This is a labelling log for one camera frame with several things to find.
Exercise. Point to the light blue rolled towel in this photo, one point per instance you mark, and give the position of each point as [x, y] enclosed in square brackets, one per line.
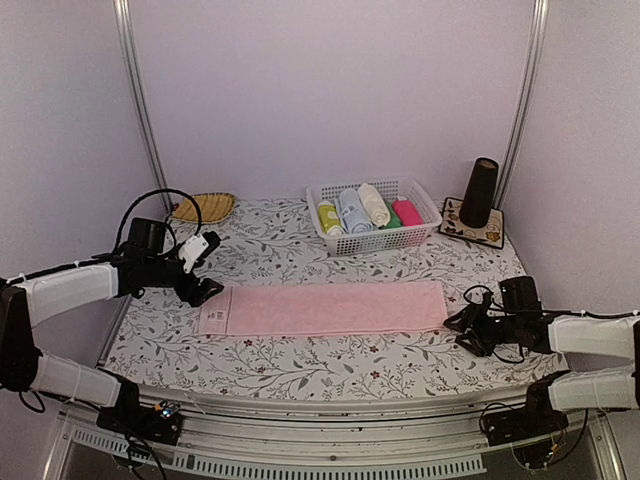
[352, 213]

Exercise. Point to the aluminium front rail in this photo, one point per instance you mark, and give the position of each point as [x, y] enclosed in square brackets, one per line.
[434, 437]

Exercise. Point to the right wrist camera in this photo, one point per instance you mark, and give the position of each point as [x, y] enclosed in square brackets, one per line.
[486, 303]

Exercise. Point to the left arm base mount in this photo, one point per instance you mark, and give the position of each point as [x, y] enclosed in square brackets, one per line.
[161, 423]

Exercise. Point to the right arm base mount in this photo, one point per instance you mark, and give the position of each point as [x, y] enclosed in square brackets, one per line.
[518, 424]

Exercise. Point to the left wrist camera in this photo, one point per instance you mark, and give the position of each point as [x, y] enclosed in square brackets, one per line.
[194, 251]

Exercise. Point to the floral tablecloth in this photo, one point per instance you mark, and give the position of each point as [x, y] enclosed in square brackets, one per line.
[272, 242]

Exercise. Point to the yellow woven mat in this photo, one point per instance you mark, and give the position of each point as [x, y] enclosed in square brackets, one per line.
[214, 208]

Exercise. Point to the cream white towel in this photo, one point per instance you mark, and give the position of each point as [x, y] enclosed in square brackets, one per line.
[373, 204]

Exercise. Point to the aluminium frame post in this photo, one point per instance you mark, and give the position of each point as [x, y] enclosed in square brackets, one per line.
[532, 62]
[124, 26]

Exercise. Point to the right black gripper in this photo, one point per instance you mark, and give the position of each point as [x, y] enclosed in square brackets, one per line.
[473, 320]

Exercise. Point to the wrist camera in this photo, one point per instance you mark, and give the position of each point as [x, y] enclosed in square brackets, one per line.
[194, 251]
[486, 303]

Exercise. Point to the floral coaster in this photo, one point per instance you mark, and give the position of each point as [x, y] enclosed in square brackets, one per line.
[491, 235]

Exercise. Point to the right aluminium frame post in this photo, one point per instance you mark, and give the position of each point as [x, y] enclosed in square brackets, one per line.
[532, 62]

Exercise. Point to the pink towel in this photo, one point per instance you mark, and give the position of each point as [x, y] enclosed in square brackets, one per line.
[325, 309]

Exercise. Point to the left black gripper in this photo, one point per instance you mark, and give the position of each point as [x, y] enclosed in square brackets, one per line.
[201, 294]

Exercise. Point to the dark brown tall cup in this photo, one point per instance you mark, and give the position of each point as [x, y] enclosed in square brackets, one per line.
[478, 199]

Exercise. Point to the magenta rolled towel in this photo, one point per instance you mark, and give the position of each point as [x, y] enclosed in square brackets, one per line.
[407, 213]

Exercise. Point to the white plastic basket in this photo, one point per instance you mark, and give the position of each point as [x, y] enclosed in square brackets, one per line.
[390, 189]

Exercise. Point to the green rolled towel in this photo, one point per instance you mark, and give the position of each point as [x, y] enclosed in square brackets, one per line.
[394, 220]

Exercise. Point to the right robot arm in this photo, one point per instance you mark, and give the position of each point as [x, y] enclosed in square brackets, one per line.
[615, 335]

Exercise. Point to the yellow dotted rolled towel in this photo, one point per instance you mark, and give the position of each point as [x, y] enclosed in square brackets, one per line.
[329, 219]

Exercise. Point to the left aluminium frame post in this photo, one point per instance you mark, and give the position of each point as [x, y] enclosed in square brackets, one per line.
[124, 26]

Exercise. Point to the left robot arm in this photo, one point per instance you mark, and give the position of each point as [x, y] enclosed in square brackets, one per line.
[146, 254]

